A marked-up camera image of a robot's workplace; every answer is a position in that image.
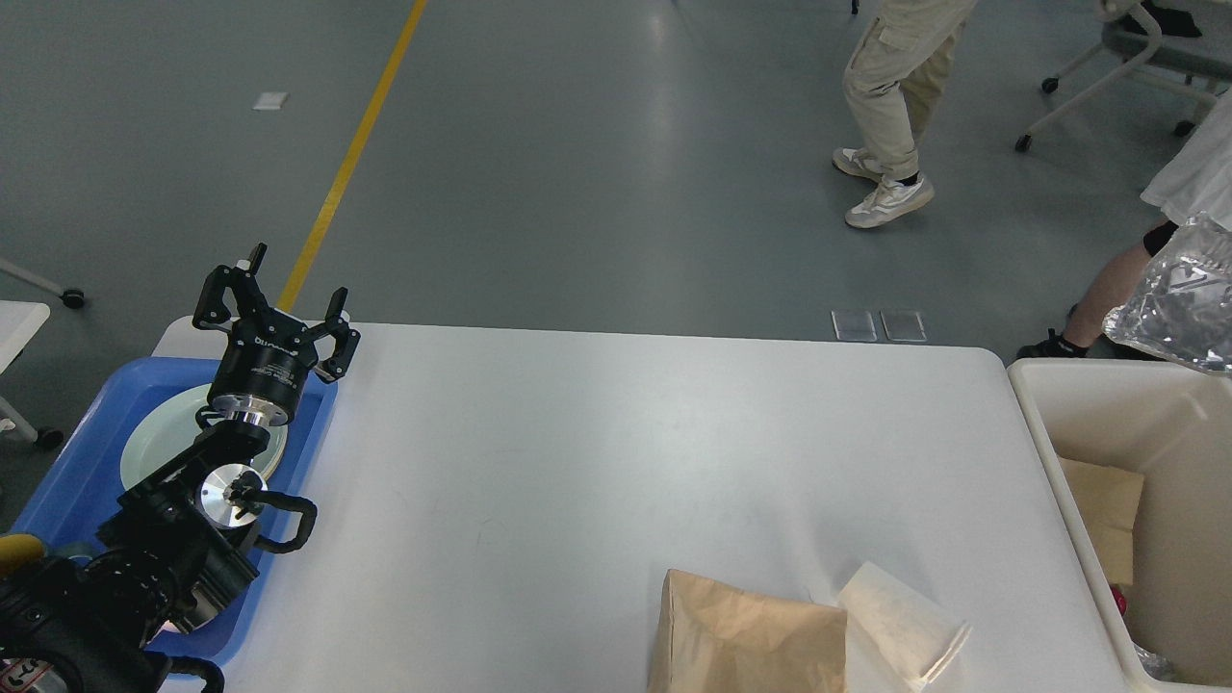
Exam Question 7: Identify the crushed red can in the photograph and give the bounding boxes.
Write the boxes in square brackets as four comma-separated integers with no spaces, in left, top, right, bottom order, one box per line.
[1109,584,1129,618]

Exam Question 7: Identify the white side table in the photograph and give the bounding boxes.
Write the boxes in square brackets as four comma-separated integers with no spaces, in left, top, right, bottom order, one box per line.
[0,298,64,451]

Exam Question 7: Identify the brown paper bag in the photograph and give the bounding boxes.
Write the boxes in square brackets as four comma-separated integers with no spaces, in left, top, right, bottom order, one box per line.
[1060,457,1145,586]
[647,568,848,692]

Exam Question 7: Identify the white paper cup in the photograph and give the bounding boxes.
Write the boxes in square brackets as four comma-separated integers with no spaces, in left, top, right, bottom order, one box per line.
[837,561,972,692]

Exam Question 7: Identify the person in white shorts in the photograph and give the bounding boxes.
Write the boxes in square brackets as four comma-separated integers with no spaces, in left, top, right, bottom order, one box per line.
[1016,92,1231,359]

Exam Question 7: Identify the blue plastic tray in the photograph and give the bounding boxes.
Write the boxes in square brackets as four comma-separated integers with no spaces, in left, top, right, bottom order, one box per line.
[14,358,338,666]

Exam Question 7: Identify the white plastic bin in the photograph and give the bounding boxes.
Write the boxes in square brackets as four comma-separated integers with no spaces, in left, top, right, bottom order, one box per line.
[1008,358,1231,692]

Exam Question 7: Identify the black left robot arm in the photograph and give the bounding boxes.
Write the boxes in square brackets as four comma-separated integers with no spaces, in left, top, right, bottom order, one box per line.
[1,243,361,692]

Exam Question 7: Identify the foil large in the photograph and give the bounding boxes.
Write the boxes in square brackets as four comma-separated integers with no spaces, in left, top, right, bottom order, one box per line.
[1103,212,1231,377]

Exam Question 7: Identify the teal mug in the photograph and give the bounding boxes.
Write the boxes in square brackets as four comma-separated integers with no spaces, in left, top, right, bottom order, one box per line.
[0,531,47,580]

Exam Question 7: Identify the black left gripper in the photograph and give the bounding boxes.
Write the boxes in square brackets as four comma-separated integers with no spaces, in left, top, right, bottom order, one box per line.
[191,243,361,425]

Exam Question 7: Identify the person in beige trousers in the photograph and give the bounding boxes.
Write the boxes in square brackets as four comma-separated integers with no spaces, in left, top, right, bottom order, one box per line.
[833,1,977,229]

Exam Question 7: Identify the green plate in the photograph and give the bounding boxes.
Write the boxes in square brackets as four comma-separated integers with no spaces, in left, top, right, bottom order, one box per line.
[118,383,290,494]

